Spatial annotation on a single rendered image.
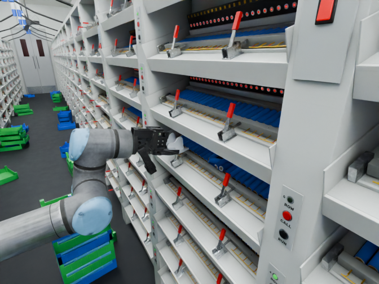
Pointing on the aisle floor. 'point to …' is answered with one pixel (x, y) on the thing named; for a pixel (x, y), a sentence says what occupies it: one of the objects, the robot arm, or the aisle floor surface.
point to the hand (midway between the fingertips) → (183, 148)
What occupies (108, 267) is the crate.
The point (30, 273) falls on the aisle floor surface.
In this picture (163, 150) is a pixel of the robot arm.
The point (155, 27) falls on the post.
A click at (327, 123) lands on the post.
